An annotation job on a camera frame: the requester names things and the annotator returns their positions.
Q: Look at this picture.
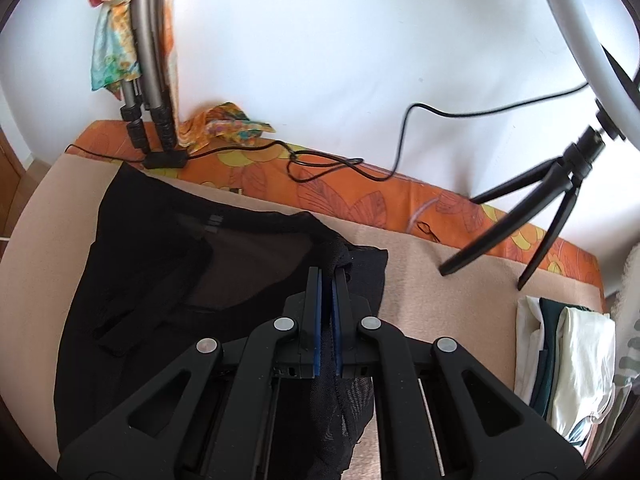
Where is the wooden door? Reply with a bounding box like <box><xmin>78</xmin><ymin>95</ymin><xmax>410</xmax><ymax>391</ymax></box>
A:
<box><xmin>0</xmin><ymin>131</ymin><xmax>25</xmax><ymax>250</ymax></box>

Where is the orange floral bed sheet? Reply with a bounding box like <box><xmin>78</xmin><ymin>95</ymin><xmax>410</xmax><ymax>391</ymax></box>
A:
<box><xmin>65</xmin><ymin>120</ymin><xmax>603</xmax><ymax>292</ymax></box>

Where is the colourful silk scarf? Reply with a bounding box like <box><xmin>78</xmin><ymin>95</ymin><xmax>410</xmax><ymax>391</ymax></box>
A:
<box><xmin>88</xmin><ymin>0</ymin><xmax>178</xmax><ymax>106</ymax></box>

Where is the white ring light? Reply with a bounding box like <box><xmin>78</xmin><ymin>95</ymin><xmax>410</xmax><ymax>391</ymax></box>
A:
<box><xmin>547</xmin><ymin>0</ymin><xmax>639</xmax><ymax>148</ymax></box>

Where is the black inline cable controller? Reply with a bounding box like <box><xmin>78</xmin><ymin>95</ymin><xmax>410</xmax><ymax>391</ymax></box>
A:
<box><xmin>142</xmin><ymin>151</ymin><xmax>189</xmax><ymax>170</ymax></box>

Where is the black power cable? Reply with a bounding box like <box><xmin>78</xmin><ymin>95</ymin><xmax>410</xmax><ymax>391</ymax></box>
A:
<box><xmin>65</xmin><ymin>81</ymin><xmax>591</xmax><ymax>186</ymax></box>

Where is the green white patterned pillow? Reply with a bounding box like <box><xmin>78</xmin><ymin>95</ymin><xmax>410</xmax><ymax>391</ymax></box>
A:
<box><xmin>611</xmin><ymin>245</ymin><xmax>640</xmax><ymax>411</ymax></box>

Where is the silver folded tripod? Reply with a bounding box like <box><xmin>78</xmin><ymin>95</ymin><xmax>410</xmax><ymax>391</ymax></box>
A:
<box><xmin>120</xmin><ymin>0</ymin><xmax>177</xmax><ymax>167</ymax></box>

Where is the black mini tripod stand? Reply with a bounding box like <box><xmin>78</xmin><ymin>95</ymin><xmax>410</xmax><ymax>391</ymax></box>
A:
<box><xmin>438</xmin><ymin>126</ymin><xmax>608</xmax><ymax>292</ymax></box>

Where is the beige towel mat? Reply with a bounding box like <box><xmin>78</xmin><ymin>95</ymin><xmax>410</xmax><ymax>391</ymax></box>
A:
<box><xmin>1</xmin><ymin>155</ymin><xmax>586</xmax><ymax>479</ymax></box>

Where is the stack of folded clothes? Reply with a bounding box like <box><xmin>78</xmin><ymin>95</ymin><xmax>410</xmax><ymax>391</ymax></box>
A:
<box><xmin>514</xmin><ymin>296</ymin><xmax>623</xmax><ymax>460</ymax></box>

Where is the black sheer garment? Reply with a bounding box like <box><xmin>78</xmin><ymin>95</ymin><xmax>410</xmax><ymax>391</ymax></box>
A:
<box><xmin>54</xmin><ymin>165</ymin><xmax>388</xmax><ymax>479</ymax></box>

